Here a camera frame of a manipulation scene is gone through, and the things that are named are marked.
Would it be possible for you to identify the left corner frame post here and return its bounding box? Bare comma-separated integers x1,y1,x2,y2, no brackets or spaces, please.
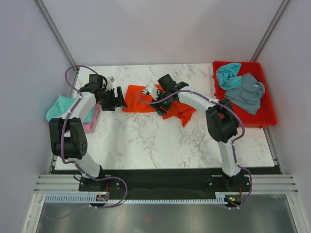
34,0,76,66

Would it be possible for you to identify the red plastic bin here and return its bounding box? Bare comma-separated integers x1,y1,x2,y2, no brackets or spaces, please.
212,61,277,128

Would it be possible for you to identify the white cable duct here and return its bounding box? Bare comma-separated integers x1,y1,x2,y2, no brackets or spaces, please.
44,194,228,204

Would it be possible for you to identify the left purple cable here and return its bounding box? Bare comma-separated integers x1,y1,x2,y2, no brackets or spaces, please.
62,65,128,209

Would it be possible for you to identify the grey t shirt in bin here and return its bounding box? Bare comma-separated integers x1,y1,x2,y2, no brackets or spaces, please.
224,73,265,116

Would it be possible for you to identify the folded pink t shirt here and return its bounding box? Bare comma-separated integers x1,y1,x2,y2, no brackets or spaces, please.
83,104,101,133

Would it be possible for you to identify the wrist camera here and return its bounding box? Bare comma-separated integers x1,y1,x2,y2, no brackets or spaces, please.
143,85,158,100
103,76,115,90

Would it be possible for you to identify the right corner frame post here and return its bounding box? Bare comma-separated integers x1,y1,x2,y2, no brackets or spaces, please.
250,0,292,62

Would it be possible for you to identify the orange t shirt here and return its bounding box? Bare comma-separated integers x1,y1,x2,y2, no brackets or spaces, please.
122,85,196,127

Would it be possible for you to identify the corner frame post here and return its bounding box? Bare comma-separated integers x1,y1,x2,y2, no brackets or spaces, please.
250,0,292,62
34,0,76,66

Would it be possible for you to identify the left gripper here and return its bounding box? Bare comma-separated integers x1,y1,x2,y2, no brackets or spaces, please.
98,87,127,112

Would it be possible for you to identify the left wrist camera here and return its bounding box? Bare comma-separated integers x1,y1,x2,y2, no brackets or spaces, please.
103,76,115,90

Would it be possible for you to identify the cyan t shirt in bin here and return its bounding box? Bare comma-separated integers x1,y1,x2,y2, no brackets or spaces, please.
216,63,242,90

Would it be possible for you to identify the purple cable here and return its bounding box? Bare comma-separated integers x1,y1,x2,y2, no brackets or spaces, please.
62,65,128,209
137,89,252,211

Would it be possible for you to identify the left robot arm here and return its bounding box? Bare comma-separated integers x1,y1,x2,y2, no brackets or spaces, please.
49,74,127,191

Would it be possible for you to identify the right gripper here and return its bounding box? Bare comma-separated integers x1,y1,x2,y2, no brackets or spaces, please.
150,89,173,117

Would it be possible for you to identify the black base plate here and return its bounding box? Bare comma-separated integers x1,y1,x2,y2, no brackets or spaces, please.
79,168,250,200

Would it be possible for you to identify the folded teal t shirt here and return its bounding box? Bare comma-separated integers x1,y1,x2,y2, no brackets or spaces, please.
45,94,95,124

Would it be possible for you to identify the aluminium frame rail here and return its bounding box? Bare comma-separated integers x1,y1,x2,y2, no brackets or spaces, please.
35,174,298,194

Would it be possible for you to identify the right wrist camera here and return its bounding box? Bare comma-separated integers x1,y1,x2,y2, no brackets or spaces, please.
143,85,158,100

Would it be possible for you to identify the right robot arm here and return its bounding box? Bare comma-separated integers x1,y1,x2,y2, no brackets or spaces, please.
144,74,252,191

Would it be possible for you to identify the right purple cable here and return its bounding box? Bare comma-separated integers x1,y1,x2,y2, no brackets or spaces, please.
137,89,252,211

